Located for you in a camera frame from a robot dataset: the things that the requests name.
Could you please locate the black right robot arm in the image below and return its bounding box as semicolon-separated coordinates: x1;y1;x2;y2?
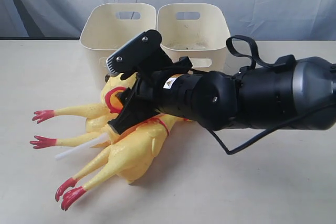
109;55;335;133

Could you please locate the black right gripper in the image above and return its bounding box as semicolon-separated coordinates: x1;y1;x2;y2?
107;57;210;134

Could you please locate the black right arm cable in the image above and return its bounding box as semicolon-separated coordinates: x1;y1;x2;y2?
207;36;336;156

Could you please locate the cream bin marked O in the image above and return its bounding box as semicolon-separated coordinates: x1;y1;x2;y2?
79;3;156;89

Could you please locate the cream bin marked X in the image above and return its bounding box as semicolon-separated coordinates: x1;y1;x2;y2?
156;3;230;71

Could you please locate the chicken head with white tube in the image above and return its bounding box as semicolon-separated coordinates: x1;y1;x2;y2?
55;124;120;161

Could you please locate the whole yellow rubber chicken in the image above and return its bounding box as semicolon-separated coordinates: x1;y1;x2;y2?
55;115;189;211
29;73;140;150

